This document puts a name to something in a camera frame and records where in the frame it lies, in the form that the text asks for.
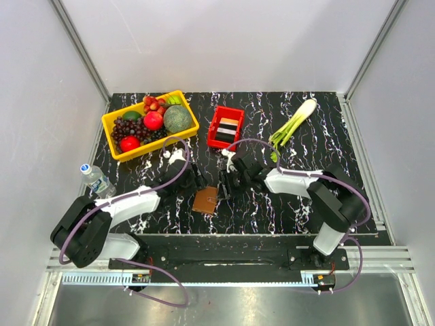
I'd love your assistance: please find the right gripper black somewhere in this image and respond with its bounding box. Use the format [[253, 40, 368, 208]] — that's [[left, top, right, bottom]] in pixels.
[[216, 167, 250, 200]]

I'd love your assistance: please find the brown leather card holder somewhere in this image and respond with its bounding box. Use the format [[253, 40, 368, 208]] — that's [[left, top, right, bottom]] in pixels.
[[192, 186, 218, 215]]

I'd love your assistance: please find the red plastic card box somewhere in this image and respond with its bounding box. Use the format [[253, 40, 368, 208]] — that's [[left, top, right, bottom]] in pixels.
[[207, 106, 245, 151]]

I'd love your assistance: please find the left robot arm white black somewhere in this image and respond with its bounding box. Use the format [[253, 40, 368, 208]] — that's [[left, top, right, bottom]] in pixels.
[[50, 160, 207, 268]]

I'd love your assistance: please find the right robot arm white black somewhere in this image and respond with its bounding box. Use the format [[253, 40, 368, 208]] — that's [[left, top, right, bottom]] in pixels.
[[219, 149, 371, 269]]

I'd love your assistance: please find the green cantaloupe melon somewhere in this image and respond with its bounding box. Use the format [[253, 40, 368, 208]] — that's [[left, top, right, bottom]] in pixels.
[[164, 105, 192, 134]]

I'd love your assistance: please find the black marble pattern mat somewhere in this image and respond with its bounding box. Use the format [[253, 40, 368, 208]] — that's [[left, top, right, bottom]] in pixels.
[[112, 92, 363, 234]]

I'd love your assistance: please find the green celery stalk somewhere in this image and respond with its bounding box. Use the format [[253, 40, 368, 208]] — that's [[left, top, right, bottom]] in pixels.
[[268, 99, 317, 162]]

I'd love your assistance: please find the red apple upper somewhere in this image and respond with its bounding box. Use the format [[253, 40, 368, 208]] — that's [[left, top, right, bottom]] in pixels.
[[143, 111, 164, 131]]

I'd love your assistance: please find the red apple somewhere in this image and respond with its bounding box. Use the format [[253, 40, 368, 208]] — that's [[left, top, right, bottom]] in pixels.
[[119, 136, 141, 153], [143, 111, 164, 131]]

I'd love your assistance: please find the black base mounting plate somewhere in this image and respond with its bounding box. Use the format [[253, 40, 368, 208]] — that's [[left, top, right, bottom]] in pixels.
[[108, 244, 349, 271]]

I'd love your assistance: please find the red apple lower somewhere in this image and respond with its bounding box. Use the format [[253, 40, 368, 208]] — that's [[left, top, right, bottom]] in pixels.
[[119, 136, 141, 153]]

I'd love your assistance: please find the red lychee cluster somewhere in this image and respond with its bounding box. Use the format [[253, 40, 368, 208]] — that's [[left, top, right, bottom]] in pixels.
[[143, 96, 167, 115]]

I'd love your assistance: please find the dark purple grape bunch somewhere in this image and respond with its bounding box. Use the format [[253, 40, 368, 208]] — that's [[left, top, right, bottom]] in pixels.
[[110, 117, 168, 153]]

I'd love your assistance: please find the dark green avocado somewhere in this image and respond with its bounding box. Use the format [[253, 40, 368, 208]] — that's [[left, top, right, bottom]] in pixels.
[[122, 111, 142, 121]]

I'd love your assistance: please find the clear plastic water bottle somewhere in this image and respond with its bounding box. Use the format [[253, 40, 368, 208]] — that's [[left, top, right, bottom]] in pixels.
[[80, 164, 116, 199]]

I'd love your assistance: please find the yellow plastic fruit tray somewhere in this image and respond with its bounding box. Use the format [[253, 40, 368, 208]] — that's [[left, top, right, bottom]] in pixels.
[[101, 90, 199, 162]]

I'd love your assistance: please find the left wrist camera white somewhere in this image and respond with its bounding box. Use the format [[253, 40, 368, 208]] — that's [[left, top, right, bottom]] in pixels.
[[163, 149, 186, 165]]

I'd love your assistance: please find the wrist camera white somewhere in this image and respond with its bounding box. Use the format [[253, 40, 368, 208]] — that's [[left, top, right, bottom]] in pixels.
[[163, 149, 186, 165], [222, 149, 238, 173]]

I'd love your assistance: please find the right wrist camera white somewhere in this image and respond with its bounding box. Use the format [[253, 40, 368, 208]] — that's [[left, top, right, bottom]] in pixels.
[[222, 149, 238, 173]]

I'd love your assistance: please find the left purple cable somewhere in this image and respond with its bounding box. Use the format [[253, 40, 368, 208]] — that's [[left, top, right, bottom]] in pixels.
[[58, 135, 191, 309]]

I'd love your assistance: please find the purple cable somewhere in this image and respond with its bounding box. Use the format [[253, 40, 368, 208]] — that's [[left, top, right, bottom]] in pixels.
[[58, 135, 191, 309], [222, 138, 371, 295]]

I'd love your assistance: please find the aluminium frame rail front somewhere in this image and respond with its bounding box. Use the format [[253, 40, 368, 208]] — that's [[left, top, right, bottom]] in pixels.
[[46, 246, 415, 274]]

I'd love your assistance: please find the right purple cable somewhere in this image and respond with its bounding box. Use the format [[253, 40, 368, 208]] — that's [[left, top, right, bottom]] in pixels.
[[222, 138, 371, 295]]

